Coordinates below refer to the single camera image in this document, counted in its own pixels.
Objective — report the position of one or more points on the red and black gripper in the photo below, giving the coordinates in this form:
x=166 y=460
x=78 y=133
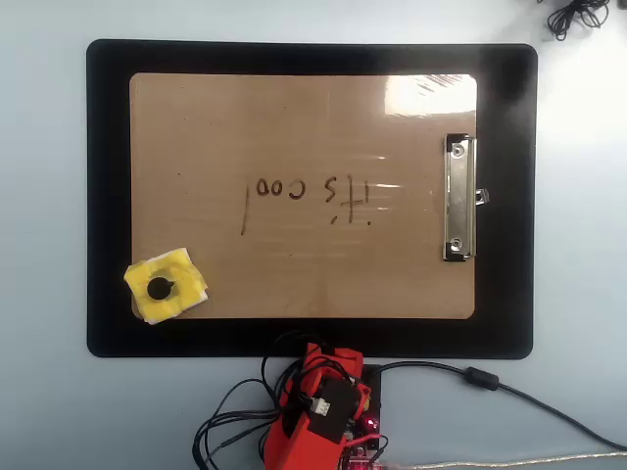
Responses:
x=360 y=391

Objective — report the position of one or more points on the yellow sponge with black knob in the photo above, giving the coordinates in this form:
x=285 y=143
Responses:
x=183 y=274

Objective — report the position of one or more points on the red robot arm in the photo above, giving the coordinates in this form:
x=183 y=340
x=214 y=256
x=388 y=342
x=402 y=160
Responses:
x=294 y=445

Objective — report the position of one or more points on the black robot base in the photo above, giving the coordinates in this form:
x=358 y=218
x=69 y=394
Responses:
x=374 y=387

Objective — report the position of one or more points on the controller board with LEDs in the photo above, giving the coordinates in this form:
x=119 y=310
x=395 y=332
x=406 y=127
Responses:
x=365 y=436

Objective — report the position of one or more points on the metal clipboard clip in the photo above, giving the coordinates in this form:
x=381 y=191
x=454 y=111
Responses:
x=459 y=196

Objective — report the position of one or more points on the brown wooden clipboard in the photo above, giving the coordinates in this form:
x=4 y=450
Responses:
x=294 y=132

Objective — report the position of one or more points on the black rectangular mat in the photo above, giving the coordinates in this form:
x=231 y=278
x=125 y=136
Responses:
x=313 y=56

